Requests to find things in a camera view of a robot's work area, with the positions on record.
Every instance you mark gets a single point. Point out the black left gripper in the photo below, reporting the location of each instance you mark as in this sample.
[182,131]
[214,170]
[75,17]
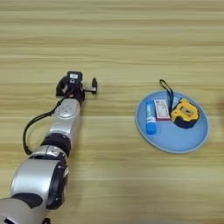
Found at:
[75,92]

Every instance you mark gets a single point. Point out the blue glue stick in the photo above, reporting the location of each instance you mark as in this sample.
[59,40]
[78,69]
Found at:
[150,118]

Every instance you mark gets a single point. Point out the yellow tape measure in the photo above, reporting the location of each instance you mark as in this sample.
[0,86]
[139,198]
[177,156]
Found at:
[185,113]

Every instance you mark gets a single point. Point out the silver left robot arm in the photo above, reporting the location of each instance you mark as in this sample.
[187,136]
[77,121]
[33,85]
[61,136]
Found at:
[62,122]

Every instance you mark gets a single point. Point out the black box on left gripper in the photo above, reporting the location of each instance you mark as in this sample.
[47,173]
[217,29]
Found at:
[74,78]

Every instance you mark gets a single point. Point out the red and white small box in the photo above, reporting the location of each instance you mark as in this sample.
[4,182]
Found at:
[162,110]

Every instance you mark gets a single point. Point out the blue round plate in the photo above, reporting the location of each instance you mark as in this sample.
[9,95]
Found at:
[180,137]

